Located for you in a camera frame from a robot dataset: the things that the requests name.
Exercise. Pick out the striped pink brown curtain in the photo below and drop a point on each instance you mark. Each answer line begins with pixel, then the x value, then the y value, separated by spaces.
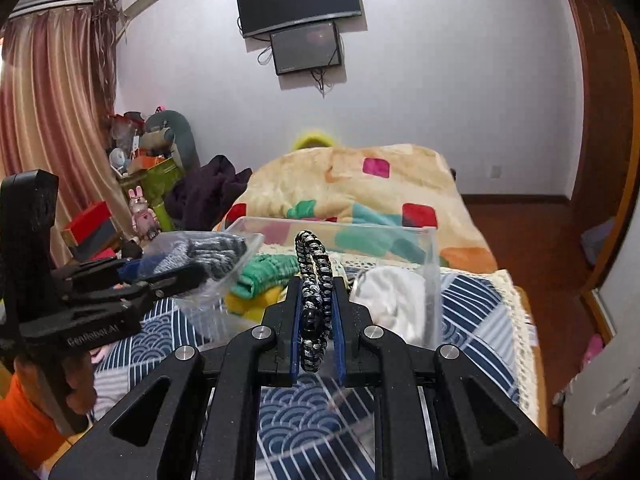
pixel 58 85

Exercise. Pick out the white drawstring pouch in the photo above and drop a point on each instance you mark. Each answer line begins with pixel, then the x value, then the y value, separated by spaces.
pixel 395 298

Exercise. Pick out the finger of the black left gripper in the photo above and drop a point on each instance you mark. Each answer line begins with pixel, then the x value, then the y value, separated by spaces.
pixel 135 267
pixel 165 284

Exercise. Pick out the green knitted doll yellow head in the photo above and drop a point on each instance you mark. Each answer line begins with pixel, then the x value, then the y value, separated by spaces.
pixel 260 285

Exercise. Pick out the green cardboard box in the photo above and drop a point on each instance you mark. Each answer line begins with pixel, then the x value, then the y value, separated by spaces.
pixel 156 183

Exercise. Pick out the red box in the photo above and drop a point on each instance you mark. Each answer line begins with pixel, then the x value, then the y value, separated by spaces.
pixel 90 233

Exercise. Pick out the dark purple clothing pile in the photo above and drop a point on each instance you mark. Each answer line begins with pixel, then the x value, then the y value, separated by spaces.
pixel 201 199

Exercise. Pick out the orange sleeve forearm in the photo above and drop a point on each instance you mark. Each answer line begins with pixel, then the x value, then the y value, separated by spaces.
pixel 32 433

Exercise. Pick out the pink rabbit figurine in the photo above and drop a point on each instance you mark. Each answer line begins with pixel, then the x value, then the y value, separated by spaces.
pixel 143 218

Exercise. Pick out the grey green plush toy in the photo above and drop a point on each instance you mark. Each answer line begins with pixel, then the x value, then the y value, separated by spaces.
pixel 169 134

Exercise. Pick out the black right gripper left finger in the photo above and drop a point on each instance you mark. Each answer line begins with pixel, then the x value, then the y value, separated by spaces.
pixel 195 415

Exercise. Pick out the left hand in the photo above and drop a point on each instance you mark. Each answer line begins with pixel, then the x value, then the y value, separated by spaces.
pixel 79 376

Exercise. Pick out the navy patterned cushion cloth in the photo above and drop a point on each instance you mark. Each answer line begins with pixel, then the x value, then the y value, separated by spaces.
pixel 317 429

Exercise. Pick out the small wall monitor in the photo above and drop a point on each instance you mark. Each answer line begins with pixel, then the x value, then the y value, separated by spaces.
pixel 306 47

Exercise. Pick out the yellow plush behind blanket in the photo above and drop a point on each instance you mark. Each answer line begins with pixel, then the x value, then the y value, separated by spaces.
pixel 314 139

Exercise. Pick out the clear plastic storage box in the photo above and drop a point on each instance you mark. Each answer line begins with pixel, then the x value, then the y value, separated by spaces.
pixel 323 251

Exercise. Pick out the colourful patchwork fleece blanket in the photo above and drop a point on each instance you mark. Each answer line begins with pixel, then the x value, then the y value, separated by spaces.
pixel 393 185

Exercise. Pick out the brown wooden door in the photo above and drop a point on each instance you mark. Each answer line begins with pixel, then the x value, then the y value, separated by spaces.
pixel 607 178

